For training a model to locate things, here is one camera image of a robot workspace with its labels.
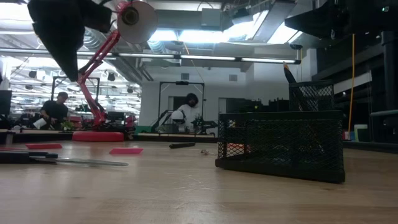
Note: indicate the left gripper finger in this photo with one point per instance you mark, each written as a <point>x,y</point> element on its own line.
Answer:
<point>74,37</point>
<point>49,28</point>

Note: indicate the red eraser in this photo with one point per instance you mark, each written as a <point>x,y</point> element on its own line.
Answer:
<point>126,151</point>
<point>43,146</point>

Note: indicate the black pen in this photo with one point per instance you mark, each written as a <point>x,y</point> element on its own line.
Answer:
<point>182,145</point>
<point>290,76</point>

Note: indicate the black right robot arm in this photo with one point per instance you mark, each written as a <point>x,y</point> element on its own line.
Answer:
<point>342,18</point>

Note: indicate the black mesh desk organizer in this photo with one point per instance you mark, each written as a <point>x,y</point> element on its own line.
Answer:
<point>280,146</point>

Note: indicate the person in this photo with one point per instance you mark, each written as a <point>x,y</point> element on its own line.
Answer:
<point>54,110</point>
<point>189,112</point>

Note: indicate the black background monitor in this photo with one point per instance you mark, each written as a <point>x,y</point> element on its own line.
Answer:
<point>115,116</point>
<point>5,102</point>

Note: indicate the red desk lamp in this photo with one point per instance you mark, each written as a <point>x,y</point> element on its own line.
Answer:
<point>98,136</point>

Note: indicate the long ceiling light strip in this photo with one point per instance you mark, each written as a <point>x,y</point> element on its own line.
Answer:
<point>202,58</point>

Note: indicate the white round lamp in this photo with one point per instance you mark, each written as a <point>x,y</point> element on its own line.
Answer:
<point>178,116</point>

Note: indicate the white and green bin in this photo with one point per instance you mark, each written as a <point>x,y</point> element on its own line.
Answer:
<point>360,132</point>

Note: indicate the black background rig frame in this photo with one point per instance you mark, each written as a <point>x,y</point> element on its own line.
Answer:
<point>182,83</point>
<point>53,93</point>

